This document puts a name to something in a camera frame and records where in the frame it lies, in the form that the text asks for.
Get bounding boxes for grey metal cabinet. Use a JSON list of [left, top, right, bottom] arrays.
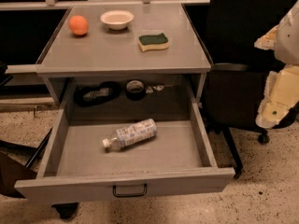
[[37, 3, 210, 97]]

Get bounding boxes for black tape roll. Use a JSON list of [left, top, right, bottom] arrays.
[[126, 80, 146, 101]]

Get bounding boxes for small metal keys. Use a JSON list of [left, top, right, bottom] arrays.
[[146, 84, 171, 94]]

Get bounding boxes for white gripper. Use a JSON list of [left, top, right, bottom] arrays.
[[254, 0, 299, 129]]

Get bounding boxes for white bowl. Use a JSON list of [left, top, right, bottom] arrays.
[[100, 10, 135, 31]]

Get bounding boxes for black cabinet caster wheel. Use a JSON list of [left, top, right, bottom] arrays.
[[52, 203, 78, 219]]

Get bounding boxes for black drawer handle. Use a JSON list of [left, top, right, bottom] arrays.
[[112, 184, 148, 198]]

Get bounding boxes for orange fruit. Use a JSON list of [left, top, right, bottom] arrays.
[[68, 15, 89, 35]]

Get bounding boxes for green yellow sponge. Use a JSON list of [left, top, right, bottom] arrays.
[[138, 33, 169, 52]]

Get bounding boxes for grey open drawer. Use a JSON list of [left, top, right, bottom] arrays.
[[14, 77, 236, 205]]

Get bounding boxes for blue label plastic bottle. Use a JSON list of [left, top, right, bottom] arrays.
[[102, 119, 157, 149]]

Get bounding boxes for black office chair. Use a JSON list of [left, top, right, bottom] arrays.
[[201, 0, 297, 175]]

